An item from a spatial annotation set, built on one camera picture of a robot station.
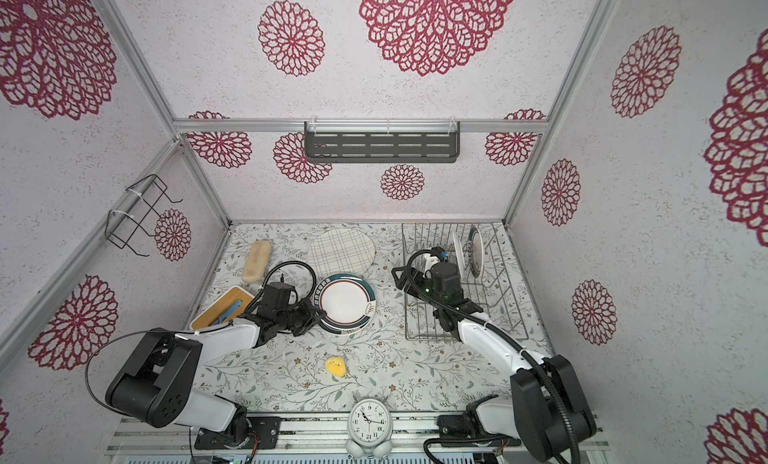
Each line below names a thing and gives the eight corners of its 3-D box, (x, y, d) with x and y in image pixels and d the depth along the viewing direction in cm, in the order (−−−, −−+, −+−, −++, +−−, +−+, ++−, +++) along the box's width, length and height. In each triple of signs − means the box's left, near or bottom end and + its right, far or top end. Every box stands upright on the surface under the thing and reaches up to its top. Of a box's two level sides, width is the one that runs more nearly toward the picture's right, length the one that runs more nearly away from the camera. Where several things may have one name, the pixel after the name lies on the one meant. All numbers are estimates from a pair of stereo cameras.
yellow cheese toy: (326, 376, 85) (325, 373, 83) (328, 360, 88) (327, 357, 85) (345, 376, 85) (345, 373, 83) (347, 360, 88) (346, 357, 85)
